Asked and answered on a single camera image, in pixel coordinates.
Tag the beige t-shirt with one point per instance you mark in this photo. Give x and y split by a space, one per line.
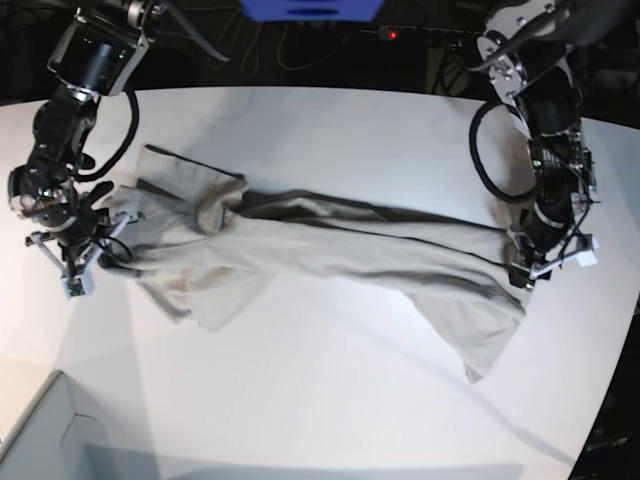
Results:
205 246

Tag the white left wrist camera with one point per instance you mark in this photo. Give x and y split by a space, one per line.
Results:
586 258

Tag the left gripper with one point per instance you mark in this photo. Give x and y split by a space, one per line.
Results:
528 263

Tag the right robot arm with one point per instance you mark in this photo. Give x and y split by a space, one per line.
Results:
59 184

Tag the blue plastic bin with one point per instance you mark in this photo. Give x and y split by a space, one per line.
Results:
311 10

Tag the white power strip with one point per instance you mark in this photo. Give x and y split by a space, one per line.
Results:
431 37

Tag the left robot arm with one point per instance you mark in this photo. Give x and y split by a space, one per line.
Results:
523 53

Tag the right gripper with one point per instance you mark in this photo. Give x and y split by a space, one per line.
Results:
84 240

